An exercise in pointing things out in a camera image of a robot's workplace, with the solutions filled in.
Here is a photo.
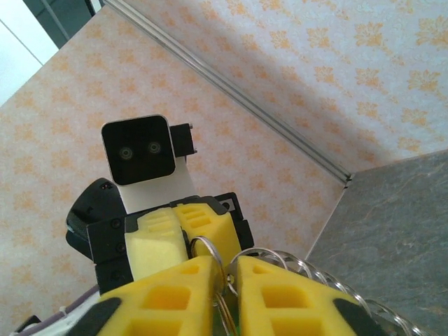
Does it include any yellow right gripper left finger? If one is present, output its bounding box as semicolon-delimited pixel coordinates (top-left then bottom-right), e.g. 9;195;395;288
96;255;217;336

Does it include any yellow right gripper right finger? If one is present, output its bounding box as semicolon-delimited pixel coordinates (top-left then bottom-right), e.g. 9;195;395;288
228;253;386;336

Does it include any silver metal split keyring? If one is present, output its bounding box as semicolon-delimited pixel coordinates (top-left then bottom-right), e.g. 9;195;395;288
190;235;242;336

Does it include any dark grey background panel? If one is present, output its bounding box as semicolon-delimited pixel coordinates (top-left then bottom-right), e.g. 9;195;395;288
24;0;103;50

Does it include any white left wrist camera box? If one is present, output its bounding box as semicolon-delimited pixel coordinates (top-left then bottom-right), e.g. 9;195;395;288
100;113;199;214

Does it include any aluminium frame post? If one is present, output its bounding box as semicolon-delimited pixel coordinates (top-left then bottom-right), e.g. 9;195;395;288
102;0;354;186

